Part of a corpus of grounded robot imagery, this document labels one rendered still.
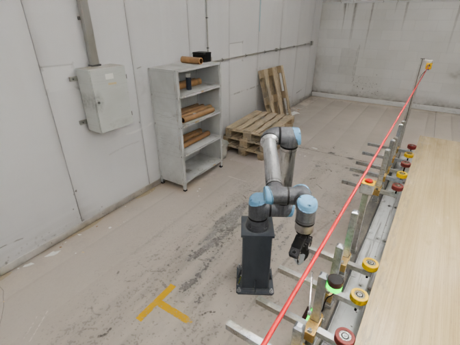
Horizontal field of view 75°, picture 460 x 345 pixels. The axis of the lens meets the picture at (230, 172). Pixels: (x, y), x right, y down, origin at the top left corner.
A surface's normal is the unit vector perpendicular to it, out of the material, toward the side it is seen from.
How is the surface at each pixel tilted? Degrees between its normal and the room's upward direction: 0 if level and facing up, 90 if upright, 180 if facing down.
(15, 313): 0
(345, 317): 0
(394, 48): 90
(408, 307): 0
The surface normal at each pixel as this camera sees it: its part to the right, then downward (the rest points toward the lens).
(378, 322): 0.00, -0.89
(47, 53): 0.84, 0.25
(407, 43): -0.54, 0.39
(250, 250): -0.04, 0.46
